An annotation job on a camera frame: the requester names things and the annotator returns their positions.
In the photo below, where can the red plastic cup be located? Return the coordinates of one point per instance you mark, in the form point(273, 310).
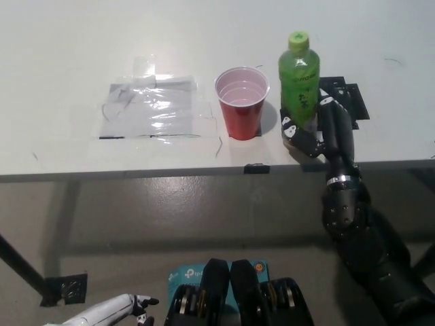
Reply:
point(241, 120)

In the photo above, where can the green tea plastic bottle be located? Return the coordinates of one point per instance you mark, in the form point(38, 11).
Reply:
point(299, 85)

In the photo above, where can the black table leg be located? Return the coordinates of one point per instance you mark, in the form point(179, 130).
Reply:
point(18, 263)

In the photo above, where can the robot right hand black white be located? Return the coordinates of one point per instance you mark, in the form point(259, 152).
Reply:
point(340, 146)

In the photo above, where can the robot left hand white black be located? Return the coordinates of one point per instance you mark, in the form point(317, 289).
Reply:
point(102, 310)

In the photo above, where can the small black tape strip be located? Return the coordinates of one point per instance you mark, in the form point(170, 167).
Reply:
point(257, 168)

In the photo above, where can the teal tp-link box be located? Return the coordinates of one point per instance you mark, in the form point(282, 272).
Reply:
point(185, 275)

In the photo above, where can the black tape square patch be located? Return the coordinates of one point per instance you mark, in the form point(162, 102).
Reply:
point(355, 98)

